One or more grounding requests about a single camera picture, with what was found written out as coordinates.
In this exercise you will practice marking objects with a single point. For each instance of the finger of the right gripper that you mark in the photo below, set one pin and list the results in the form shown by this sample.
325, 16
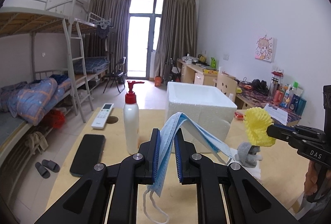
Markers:
280, 132

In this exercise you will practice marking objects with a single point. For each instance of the black smartphone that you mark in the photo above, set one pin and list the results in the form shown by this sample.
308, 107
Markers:
88, 154

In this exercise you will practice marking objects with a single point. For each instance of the right hand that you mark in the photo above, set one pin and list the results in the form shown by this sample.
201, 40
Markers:
311, 177

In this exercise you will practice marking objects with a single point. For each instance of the left brown curtain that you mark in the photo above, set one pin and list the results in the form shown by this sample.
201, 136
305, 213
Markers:
111, 37

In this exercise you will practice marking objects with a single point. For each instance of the wooden smiley chair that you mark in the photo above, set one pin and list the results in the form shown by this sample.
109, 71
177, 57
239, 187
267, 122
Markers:
226, 84

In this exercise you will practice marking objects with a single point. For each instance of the wooden desk with drawers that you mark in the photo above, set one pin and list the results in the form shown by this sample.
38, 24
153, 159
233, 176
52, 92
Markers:
195, 74

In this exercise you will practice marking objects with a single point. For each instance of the red snack packet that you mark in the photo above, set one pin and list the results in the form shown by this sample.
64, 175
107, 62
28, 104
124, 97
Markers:
239, 115

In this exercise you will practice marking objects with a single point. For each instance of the blue face mask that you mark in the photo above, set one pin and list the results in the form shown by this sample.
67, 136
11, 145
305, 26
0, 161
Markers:
168, 133

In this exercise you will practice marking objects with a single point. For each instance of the white paper towel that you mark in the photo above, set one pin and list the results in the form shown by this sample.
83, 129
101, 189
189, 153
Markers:
255, 171

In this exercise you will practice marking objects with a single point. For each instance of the white styrofoam box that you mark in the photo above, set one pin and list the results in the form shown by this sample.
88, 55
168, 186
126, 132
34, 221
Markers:
205, 105

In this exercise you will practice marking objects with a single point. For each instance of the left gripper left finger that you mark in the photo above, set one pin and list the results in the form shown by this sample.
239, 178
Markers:
108, 194

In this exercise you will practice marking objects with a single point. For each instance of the white lotion pump bottle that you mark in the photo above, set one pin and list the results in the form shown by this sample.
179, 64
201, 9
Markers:
131, 119

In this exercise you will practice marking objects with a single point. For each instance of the grey sock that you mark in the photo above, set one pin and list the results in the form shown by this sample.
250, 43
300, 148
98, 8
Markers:
248, 154

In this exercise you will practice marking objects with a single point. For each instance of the black folding chair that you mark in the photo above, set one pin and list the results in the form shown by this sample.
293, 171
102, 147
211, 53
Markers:
116, 74

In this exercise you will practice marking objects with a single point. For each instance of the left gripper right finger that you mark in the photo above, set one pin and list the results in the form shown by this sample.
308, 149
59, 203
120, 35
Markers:
226, 194

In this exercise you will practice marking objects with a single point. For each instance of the right brown curtain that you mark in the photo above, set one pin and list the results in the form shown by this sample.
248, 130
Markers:
178, 33

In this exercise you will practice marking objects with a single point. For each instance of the brown curtain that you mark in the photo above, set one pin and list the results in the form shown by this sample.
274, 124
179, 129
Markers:
111, 37
178, 33

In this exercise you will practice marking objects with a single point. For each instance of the blue plaid quilt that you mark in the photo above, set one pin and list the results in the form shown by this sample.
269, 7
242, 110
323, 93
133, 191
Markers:
32, 101

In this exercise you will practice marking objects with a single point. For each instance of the white remote control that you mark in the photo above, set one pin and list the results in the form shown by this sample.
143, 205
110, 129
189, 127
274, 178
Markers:
100, 120

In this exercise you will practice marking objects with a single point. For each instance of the glass balcony door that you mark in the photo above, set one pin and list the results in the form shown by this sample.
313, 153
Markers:
143, 35

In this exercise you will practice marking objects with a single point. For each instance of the black slippers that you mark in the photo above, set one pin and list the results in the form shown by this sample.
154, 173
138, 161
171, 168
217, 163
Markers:
45, 167

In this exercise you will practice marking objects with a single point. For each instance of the metal bunk bed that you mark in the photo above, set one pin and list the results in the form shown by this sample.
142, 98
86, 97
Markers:
37, 41

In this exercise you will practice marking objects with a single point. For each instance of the white printed paper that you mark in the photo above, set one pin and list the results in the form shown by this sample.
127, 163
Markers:
277, 113

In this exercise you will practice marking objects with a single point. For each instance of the anime wall picture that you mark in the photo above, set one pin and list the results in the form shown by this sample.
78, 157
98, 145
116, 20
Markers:
264, 49

